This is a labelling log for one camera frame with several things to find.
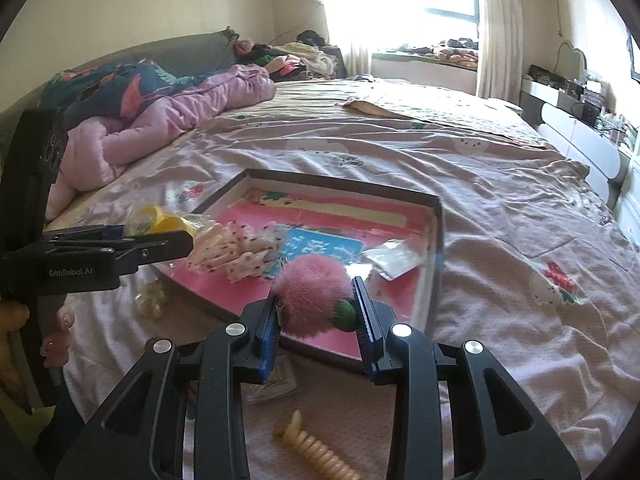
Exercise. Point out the dark floral duvet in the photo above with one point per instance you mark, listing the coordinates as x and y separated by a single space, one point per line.
112 90

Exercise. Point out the person left hand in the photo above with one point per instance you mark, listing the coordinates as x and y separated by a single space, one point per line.
55 346

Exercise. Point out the heart shaped mirror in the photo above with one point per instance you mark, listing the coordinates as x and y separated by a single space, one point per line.
571 63

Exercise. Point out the pink fluffy pompom clip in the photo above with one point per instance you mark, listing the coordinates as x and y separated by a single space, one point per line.
314 296

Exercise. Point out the white drawer dresser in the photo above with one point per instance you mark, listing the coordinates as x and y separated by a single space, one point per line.
627 207

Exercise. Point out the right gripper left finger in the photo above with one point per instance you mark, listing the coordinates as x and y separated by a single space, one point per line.
139 431

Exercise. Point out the bag of yellow rings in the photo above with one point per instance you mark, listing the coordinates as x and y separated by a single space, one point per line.
153 219

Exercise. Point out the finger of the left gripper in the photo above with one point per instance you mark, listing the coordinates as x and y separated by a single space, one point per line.
86 235
118 257

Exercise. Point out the grey padded headboard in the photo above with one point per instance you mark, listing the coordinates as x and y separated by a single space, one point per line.
191 55

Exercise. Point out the polka dot fabric bow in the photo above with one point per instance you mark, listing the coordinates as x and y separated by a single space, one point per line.
236 250

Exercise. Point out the pearl flower hair clip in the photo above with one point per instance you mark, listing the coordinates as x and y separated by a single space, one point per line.
151 300

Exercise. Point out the pink quilted blanket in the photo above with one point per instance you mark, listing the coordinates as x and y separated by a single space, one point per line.
100 149

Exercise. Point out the clothes on window sill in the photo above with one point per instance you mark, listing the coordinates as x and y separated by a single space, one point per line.
462 52

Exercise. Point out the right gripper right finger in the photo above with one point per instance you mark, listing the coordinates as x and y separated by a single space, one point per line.
497 431

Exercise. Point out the cream window curtain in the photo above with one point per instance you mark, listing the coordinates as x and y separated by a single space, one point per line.
500 50

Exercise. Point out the white vanity desk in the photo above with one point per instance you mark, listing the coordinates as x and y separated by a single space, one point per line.
557 117

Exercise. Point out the pile of clothes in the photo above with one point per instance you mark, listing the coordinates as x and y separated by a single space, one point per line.
308 57

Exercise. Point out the clear case with hairpins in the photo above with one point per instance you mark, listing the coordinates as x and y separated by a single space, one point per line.
280 383

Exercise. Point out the dark shallow cardboard box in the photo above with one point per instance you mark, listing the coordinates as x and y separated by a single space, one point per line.
329 217

